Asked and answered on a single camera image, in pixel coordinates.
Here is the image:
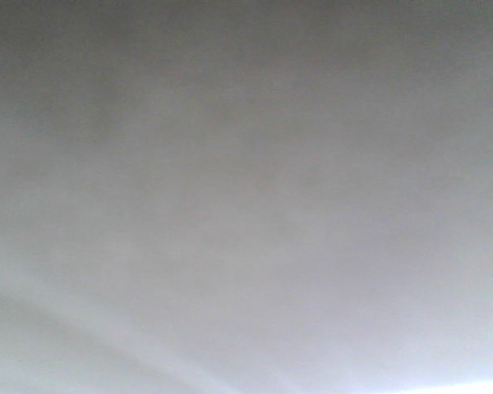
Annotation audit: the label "brown EcoFlow cardboard box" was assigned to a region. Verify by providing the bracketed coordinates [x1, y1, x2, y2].
[0, 1, 493, 393]

